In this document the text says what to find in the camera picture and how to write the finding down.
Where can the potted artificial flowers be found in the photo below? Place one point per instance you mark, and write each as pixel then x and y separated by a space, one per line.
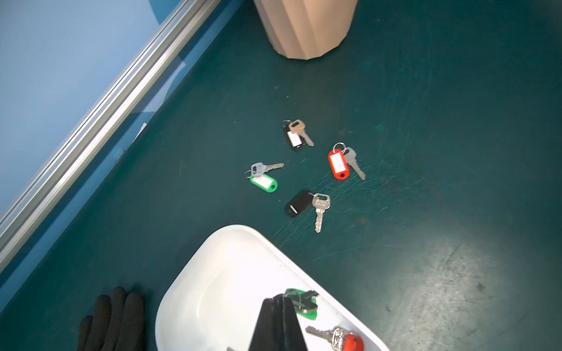
pixel 306 30

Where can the black yellow work glove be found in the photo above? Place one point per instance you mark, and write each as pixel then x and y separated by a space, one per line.
pixel 117 323

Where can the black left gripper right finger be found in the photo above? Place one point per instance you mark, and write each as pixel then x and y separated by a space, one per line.
pixel 291 337

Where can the key with black solid tag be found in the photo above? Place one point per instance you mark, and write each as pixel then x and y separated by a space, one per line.
pixel 305 200

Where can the white plastic storage box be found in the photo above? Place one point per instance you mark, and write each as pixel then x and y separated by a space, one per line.
pixel 214 302

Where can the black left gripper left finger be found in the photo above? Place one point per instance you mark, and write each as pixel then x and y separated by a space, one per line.
pixel 266 335

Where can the key with green tag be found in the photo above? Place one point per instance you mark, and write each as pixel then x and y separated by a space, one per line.
pixel 304 302
pixel 257 175

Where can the rear aluminium frame rail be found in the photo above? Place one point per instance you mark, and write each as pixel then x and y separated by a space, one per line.
pixel 100 123

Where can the key with red window tag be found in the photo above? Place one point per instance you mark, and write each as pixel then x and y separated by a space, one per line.
pixel 342 159

